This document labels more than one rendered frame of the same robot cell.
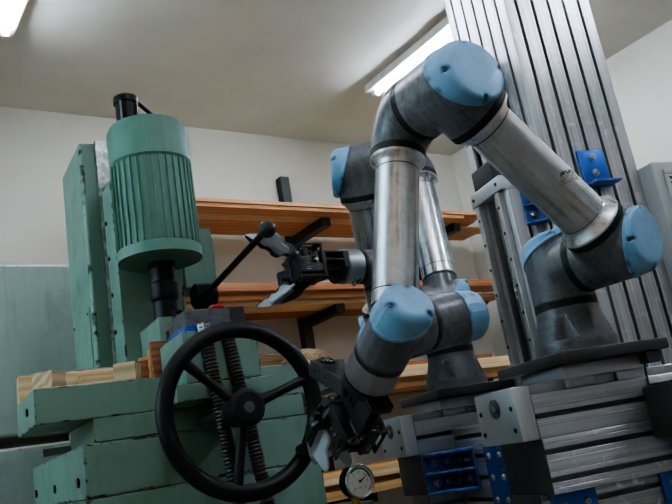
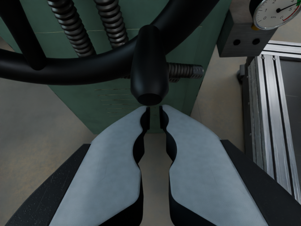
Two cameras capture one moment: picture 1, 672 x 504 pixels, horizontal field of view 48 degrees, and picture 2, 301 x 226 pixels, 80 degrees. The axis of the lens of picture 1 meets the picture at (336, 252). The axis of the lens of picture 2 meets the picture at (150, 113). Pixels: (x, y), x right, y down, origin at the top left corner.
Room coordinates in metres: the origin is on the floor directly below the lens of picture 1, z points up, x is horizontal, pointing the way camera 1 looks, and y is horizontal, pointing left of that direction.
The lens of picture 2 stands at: (1.17, 0.05, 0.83)
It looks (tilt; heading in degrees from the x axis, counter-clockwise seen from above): 64 degrees down; 36
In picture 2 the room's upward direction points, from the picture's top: 5 degrees counter-clockwise
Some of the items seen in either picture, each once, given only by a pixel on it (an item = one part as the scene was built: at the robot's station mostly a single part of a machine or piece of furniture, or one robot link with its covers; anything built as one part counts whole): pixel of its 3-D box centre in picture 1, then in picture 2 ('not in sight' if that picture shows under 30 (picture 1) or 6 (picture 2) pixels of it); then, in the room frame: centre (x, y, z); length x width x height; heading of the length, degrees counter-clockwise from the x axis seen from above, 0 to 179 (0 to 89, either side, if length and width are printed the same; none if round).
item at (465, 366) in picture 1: (453, 369); not in sight; (1.87, -0.24, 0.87); 0.15 x 0.15 x 0.10
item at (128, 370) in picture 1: (127, 372); not in sight; (1.34, 0.41, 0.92); 0.05 x 0.04 x 0.03; 3
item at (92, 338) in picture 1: (126, 298); not in sight; (1.77, 0.52, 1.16); 0.22 x 0.22 x 0.72; 32
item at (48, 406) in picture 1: (197, 392); not in sight; (1.44, 0.31, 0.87); 0.61 x 0.30 x 0.06; 122
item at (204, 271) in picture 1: (193, 262); not in sight; (1.79, 0.35, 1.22); 0.09 x 0.08 x 0.15; 32
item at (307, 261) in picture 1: (315, 266); not in sight; (1.50, 0.05, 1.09); 0.12 x 0.09 x 0.08; 122
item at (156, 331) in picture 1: (167, 343); not in sight; (1.54, 0.38, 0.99); 0.14 x 0.07 x 0.09; 32
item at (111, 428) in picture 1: (188, 422); not in sight; (1.47, 0.34, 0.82); 0.40 x 0.21 x 0.04; 122
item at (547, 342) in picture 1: (571, 328); not in sight; (1.41, -0.41, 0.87); 0.15 x 0.15 x 0.10
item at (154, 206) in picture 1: (153, 195); not in sight; (1.52, 0.37, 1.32); 0.18 x 0.18 x 0.31
